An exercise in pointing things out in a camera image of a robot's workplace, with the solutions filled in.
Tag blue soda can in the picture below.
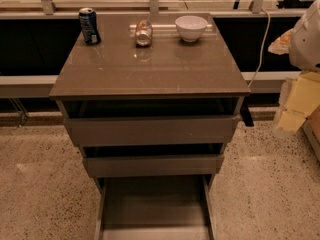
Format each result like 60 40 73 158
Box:
78 7 101 45

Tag grey top drawer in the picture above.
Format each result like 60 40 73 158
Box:
64 116 240 147

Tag cardboard box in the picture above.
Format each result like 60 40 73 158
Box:
303 106 320 161

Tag white ceramic bowl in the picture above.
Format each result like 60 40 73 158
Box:
175 15 208 42

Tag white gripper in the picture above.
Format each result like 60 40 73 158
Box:
267 17 320 135

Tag grey open bottom drawer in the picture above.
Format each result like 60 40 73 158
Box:
94 175 215 240

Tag grey middle drawer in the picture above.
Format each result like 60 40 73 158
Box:
83 154 224 178

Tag white power cable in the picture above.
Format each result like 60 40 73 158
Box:
247 7 272 88

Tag grey drawer cabinet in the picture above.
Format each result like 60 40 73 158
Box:
48 12 255 240

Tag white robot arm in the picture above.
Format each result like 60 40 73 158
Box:
268 0 320 138

